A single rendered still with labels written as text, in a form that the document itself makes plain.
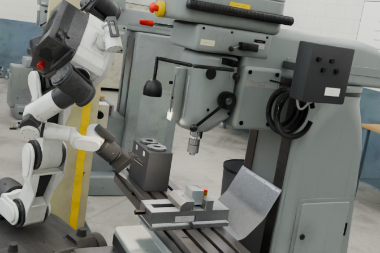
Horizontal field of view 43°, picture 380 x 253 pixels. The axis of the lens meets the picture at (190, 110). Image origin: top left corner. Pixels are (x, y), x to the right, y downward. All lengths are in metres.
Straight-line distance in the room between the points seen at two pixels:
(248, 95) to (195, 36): 0.33
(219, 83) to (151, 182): 0.64
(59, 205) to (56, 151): 1.50
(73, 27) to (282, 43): 0.83
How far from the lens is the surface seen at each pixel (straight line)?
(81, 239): 2.50
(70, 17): 2.01
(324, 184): 2.19
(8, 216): 2.59
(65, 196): 3.79
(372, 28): 7.12
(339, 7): 7.66
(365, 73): 2.29
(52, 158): 2.35
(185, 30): 1.85
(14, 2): 10.76
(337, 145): 2.18
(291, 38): 2.00
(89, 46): 1.99
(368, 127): 5.85
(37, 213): 2.54
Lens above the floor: 1.73
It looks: 10 degrees down
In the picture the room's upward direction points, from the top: 9 degrees clockwise
